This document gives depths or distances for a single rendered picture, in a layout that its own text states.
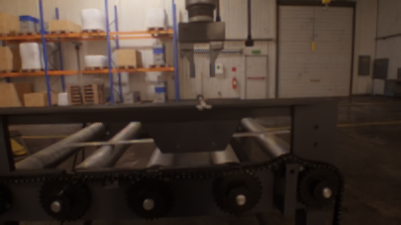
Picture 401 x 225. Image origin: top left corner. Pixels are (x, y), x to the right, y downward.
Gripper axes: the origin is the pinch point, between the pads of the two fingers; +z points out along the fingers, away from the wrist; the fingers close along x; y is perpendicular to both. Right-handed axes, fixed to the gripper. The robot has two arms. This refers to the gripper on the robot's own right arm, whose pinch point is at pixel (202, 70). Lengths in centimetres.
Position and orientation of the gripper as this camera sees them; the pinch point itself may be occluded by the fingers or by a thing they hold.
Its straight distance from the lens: 58.1
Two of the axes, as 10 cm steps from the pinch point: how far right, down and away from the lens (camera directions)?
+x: 10.0, -0.3, 0.5
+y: 0.5, 1.2, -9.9
